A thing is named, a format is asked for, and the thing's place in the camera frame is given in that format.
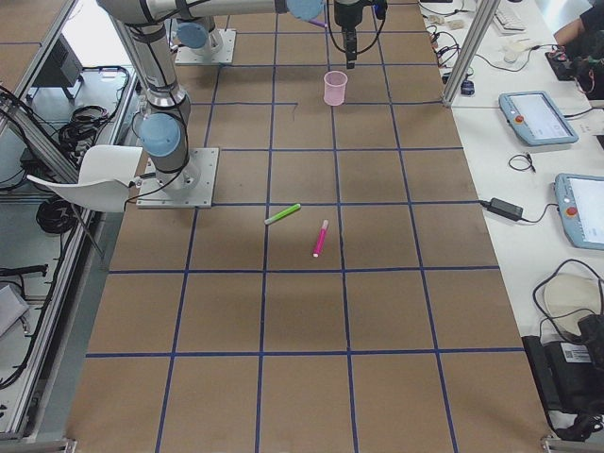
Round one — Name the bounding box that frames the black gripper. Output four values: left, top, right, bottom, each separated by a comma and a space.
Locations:
334, 0, 388, 70

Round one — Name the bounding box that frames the pink marker pen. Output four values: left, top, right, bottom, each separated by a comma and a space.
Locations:
312, 219, 329, 258

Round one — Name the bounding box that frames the purple marker pen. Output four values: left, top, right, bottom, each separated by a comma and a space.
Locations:
308, 19, 327, 28

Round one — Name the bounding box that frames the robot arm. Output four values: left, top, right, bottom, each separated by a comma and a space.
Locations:
98, 1, 387, 193

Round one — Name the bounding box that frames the pink mesh cup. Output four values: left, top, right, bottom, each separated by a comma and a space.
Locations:
324, 71, 348, 107

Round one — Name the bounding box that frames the green marker pen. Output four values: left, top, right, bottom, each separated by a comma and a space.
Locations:
264, 203, 301, 226

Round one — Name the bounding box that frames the teach pendant far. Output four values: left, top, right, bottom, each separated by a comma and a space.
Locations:
498, 91, 579, 146

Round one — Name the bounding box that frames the teach pendant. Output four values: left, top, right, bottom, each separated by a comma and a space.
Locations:
498, 91, 579, 146
554, 174, 603, 250

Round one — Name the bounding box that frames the black power adapter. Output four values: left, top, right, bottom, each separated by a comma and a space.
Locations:
478, 197, 523, 222

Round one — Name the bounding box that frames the white chair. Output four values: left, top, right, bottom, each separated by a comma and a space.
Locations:
27, 144, 143, 213

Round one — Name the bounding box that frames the teach pendant near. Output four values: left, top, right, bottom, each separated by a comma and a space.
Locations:
554, 174, 603, 250

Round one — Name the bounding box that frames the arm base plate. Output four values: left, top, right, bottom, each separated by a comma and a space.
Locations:
135, 147, 219, 209
176, 24, 236, 66

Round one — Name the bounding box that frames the aluminium frame post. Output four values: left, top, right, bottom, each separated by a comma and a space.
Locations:
442, 0, 500, 108

